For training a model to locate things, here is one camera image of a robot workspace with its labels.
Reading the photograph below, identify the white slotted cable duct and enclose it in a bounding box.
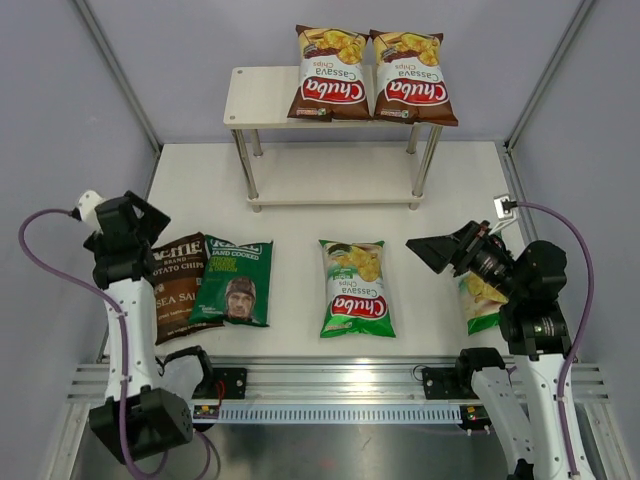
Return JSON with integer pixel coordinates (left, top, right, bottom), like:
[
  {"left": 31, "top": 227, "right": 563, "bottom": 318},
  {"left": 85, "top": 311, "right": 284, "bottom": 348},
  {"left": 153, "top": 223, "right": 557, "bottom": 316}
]
[{"left": 191, "top": 402, "right": 488, "bottom": 427}]

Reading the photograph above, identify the green Chuba cassava bag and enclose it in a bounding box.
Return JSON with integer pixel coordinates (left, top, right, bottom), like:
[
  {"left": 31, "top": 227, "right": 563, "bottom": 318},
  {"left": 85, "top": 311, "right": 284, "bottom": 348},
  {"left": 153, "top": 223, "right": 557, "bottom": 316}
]
[{"left": 319, "top": 240, "right": 396, "bottom": 338}]

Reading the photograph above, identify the brown Chuba cassava bag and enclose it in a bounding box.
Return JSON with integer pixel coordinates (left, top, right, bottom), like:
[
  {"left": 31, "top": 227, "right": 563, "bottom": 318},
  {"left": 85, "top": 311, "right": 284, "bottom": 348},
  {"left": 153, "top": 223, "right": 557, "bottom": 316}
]
[
  {"left": 370, "top": 30, "right": 458, "bottom": 127},
  {"left": 287, "top": 25, "right": 371, "bottom": 122}
]

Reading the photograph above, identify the brown Kettle sea salt bag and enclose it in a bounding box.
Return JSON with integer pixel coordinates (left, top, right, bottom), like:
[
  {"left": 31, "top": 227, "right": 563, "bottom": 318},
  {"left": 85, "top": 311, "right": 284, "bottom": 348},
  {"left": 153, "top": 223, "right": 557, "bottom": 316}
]
[{"left": 152, "top": 232, "right": 223, "bottom": 345}]

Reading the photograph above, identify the white two-tier wooden shelf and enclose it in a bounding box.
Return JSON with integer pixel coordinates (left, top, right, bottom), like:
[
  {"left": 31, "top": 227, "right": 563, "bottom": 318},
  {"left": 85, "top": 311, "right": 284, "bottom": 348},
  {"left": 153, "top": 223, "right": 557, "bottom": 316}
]
[{"left": 224, "top": 66, "right": 443, "bottom": 212}]

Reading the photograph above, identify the green Kettle hand cooked bag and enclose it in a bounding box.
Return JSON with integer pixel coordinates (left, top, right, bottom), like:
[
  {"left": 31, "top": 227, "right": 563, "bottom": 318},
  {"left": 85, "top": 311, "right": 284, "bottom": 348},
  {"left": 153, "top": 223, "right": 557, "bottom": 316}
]
[{"left": 189, "top": 235, "right": 274, "bottom": 328}]

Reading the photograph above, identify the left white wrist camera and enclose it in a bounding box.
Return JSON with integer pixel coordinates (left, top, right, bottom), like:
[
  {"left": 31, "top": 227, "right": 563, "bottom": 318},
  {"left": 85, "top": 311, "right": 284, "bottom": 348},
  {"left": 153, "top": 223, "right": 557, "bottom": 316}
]
[{"left": 71, "top": 190, "right": 105, "bottom": 224}]

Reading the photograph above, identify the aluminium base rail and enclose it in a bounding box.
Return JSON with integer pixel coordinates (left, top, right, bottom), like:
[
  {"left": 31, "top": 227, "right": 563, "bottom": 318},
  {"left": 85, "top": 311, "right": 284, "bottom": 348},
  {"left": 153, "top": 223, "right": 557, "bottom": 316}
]
[{"left": 66, "top": 356, "right": 610, "bottom": 404}]

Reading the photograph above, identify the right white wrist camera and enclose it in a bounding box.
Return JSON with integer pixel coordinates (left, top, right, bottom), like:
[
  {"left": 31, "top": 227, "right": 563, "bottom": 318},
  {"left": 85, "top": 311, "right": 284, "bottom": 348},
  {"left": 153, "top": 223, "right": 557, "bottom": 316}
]
[{"left": 490, "top": 194, "right": 517, "bottom": 235}]

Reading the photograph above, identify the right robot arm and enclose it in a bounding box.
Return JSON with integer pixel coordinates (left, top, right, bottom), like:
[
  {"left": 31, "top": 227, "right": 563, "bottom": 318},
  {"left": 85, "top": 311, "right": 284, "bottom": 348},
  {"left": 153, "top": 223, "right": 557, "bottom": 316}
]
[{"left": 406, "top": 221, "right": 594, "bottom": 479}]

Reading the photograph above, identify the green white Chuba bag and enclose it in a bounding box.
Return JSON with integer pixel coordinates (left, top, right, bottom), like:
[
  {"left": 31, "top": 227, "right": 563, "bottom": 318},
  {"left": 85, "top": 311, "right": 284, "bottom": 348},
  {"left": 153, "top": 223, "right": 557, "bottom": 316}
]
[{"left": 458, "top": 272, "right": 508, "bottom": 336}]

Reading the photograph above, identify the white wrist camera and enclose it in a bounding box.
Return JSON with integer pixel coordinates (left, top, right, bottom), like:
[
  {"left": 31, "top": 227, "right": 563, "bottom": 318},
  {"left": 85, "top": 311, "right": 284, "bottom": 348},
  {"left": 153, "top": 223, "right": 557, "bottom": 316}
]
[
  {"left": 490, "top": 194, "right": 517, "bottom": 235},
  {"left": 71, "top": 190, "right": 105, "bottom": 224}
]

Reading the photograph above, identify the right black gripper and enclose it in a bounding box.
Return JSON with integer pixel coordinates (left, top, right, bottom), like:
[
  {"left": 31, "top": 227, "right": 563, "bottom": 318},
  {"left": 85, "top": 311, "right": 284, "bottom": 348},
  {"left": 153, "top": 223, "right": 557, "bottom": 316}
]
[{"left": 408, "top": 219, "right": 526, "bottom": 301}]

